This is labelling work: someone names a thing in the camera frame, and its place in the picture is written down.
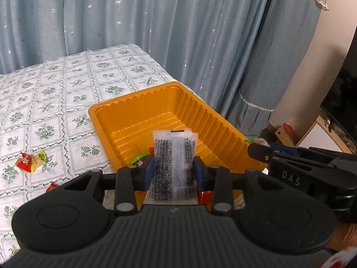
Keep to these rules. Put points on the blue star-print curtain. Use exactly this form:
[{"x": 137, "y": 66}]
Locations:
[{"x": 167, "y": 33}]

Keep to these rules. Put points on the red object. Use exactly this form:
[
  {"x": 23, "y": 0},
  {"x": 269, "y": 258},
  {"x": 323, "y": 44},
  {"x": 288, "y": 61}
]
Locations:
[{"x": 288, "y": 129}]

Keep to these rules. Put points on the green orange snack packet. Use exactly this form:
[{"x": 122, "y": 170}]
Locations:
[{"x": 139, "y": 156}]

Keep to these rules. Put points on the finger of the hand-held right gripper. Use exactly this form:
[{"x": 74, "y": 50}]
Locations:
[
  {"x": 284, "y": 148},
  {"x": 258, "y": 152}
]

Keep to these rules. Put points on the wooden box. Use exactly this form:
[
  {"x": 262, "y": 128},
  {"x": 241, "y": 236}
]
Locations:
[{"x": 280, "y": 137}]

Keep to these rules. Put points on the white wood-framed cabinet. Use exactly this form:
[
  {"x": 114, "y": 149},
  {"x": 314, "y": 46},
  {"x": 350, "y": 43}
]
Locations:
[{"x": 315, "y": 136}]

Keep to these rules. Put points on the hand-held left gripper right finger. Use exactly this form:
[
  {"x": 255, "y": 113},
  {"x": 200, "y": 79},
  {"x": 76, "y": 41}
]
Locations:
[{"x": 198, "y": 170}]

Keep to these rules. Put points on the red white printed clothing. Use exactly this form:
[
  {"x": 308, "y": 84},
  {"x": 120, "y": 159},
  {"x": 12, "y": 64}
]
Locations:
[{"x": 343, "y": 259}]

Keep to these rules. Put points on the blue lace-trimmed cover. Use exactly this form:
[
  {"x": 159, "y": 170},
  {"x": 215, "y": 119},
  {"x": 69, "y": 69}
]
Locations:
[{"x": 279, "y": 61}]

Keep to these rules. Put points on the clear black-print snack packet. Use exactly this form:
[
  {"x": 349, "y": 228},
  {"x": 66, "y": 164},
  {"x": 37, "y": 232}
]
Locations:
[{"x": 173, "y": 159}]

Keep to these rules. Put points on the orange plastic tray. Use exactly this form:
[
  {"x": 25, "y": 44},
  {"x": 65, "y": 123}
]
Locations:
[{"x": 139, "y": 117}]

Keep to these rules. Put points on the red rectangular snack packet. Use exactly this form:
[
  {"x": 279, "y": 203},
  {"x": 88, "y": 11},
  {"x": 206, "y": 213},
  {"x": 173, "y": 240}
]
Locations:
[{"x": 205, "y": 196}]

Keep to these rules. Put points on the floral checked tablecloth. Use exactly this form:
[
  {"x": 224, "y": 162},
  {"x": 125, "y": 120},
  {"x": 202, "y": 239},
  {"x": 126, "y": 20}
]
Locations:
[{"x": 55, "y": 103}]

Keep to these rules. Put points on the red white candy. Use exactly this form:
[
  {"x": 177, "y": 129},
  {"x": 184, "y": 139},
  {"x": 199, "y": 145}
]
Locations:
[{"x": 24, "y": 163}]

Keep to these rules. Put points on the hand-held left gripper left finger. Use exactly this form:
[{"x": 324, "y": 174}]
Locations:
[{"x": 149, "y": 170}]

